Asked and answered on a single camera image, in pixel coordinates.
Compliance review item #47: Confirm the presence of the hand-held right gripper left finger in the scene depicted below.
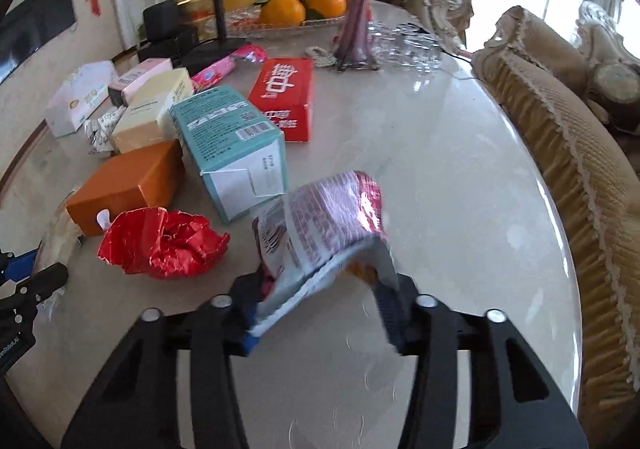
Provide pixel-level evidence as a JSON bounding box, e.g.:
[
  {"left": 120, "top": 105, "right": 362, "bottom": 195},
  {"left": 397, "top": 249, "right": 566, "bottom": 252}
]
[{"left": 60, "top": 271, "right": 263, "bottom": 449}]

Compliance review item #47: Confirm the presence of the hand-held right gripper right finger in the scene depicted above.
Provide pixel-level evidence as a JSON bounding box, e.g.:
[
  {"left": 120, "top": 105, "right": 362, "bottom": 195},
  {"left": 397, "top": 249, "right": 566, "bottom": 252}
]
[{"left": 372, "top": 274, "right": 590, "bottom": 449}]

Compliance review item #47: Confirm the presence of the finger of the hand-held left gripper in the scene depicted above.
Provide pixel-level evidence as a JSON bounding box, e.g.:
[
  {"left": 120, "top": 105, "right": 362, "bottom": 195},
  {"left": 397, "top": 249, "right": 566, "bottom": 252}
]
[
  {"left": 0, "top": 262, "right": 69, "bottom": 310},
  {"left": 0, "top": 251, "right": 38, "bottom": 280}
]

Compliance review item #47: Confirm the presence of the foil snack packet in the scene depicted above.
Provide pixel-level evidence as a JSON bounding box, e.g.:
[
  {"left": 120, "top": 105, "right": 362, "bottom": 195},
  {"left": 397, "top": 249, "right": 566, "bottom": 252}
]
[{"left": 250, "top": 170, "right": 401, "bottom": 335}]

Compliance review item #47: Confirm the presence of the clear plastic bag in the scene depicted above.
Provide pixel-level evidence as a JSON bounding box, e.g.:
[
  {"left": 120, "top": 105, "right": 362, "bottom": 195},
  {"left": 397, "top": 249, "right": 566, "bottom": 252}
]
[{"left": 35, "top": 189, "right": 86, "bottom": 320}]

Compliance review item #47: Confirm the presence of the crumpled red foil wrapper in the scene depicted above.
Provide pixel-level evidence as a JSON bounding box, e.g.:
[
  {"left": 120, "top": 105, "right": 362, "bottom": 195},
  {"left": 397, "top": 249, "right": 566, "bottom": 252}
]
[{"left": 96, "top": 206, "right": 231, "bottom": 280}]

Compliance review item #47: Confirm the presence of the orange cardboard box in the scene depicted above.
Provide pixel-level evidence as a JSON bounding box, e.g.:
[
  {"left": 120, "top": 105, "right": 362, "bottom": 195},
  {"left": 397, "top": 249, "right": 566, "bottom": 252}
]
[{"left": 65, "top": 140, "right": 187, "bottom": 237}]

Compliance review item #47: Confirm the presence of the teal printed box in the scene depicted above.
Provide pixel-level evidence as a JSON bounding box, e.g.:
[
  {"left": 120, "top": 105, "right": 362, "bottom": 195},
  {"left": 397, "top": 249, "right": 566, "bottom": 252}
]
[{"left": 169, "top": 84, "right": 288, "bottom": 224}]

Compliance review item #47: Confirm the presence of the crumpled silver wrapper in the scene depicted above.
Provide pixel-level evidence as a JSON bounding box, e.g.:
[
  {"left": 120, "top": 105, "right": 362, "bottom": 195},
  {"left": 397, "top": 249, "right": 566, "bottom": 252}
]
[{"left": 82, "top": 106, "right": 126, "bottom": 156}]

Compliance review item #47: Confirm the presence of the white tissue box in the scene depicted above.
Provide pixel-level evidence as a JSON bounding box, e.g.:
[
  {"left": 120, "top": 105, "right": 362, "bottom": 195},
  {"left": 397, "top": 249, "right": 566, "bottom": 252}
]
[{"left": 45, "top": 60, "right": 118, "bottom": 138}]

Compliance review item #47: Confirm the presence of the ornate white marble coffee table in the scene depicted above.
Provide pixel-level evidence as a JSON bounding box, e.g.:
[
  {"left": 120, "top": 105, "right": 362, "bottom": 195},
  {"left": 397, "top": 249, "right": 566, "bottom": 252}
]
[{"left": 0, "top": 0, "right": 583, "bottom": 449}]

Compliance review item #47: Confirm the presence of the cream cardboard box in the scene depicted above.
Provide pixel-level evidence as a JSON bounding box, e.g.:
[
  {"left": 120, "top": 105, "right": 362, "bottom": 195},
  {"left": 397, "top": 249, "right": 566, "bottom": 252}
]
[{"left": 111, "top": 68, "right": 195, "bottom": 154}]

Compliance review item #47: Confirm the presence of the flat red carton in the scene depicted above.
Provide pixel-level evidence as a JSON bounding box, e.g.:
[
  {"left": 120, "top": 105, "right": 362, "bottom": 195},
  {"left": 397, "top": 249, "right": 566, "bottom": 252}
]
[{"left": 248, "top": 58, "right": 316, "bottom": 143}]

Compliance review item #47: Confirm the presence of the pale pink box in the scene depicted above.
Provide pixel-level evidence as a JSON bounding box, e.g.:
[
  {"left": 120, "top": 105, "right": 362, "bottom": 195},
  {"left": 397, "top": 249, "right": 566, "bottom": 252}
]
[{"left": 108, "top": 58, "right": 174, "bottom": 106}]

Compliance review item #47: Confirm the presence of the pink plastic packet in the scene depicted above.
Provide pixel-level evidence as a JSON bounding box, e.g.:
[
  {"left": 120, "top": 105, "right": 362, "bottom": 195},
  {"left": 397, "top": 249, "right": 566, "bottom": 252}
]
[{"left": 191, "top": 45, "right": 267, "bottom": 92}]

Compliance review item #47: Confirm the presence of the sofa with beige fringed cover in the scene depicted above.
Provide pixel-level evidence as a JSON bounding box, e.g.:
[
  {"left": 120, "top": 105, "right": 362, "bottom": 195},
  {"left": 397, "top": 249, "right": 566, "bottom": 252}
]
[{"left": 470, "top": 0, "right": 640, "bottom": 430}]

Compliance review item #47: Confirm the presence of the flat black box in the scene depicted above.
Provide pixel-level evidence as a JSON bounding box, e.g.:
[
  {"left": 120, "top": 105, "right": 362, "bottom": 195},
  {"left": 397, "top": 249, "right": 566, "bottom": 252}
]
[{"left": 137, "top": 32, "right": 198, "bottom": 64}]

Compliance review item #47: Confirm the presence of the small patterned wrapper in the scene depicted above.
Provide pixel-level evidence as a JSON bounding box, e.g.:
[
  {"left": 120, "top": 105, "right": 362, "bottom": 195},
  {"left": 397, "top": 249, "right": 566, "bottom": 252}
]
[{"left": 305, "top": 46, "right": 341, "bottom": 70}]

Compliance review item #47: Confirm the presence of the set of clear glass cups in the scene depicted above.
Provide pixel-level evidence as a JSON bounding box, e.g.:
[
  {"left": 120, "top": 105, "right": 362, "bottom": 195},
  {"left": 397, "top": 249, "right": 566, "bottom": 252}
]
[{"left": 367, "top": 19, "right": 443, "bottom": 72}]

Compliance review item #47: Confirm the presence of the black speaker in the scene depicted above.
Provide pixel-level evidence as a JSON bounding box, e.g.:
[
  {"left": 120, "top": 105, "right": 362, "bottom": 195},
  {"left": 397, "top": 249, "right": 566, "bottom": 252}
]
[{"left": 142, "top": 0, "right": 180, "bottom": 40}]

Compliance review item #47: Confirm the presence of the glass fruit tray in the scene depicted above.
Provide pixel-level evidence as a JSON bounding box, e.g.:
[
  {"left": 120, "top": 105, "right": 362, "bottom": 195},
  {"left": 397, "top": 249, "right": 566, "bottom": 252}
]
[{"left": 225, "top": 4, "right": 351, "bottom": 32}]

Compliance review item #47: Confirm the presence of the orange fruit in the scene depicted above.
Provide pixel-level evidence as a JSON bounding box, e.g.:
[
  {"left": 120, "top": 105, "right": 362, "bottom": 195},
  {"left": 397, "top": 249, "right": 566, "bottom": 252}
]
[
  {"left": 305, "top": 0, "right": 347, "bottom": 19},
  {"left": 259, "top": 0, "right": 307, "bottom": 27}
]

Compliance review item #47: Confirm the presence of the purple glass vase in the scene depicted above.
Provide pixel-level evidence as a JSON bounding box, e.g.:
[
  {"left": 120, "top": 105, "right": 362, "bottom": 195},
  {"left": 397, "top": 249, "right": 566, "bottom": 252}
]
[{"left": 334, "top": 0, "right": 382, "bottom": 72}]

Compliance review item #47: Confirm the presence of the round brown patterned cushion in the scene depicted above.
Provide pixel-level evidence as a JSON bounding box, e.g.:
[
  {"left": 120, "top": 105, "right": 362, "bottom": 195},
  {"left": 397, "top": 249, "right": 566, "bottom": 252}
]
[{"left": 590, "top": 62, "right": 640, "bottom": 105}]

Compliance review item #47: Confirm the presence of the black wall television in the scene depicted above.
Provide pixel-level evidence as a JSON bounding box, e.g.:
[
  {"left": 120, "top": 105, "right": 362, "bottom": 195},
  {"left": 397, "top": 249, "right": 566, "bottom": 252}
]
[{"left": 0, "top": 0, "right": 77, "bottom": 80}]

